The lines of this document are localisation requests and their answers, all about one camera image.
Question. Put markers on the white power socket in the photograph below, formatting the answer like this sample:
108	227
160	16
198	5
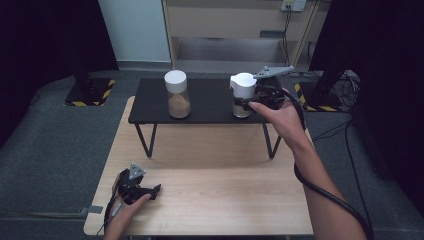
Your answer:
293	4

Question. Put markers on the person's left hand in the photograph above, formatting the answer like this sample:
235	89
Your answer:
121	218

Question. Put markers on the stand base with striped tape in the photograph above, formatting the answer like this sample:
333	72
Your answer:
90	93
320	96

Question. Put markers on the person's right hand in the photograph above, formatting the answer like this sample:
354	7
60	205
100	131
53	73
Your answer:
286	123

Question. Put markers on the black raised shelf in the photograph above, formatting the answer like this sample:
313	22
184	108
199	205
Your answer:
206	100

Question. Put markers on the wooden cabinet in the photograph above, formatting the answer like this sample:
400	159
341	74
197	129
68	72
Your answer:
226	20

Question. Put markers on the glass jar with grey powder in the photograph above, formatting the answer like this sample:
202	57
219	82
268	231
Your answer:
242	87

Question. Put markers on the black curtain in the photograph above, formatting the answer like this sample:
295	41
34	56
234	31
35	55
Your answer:
43	50
390	66

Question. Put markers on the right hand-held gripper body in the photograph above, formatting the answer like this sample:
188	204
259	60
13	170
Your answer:
270	90

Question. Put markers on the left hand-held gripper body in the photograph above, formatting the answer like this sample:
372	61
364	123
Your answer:
130	186

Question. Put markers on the grey tape strip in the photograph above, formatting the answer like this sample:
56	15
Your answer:
91	209

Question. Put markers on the glass jar with tan powder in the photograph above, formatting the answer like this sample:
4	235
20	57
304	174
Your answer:
178	96

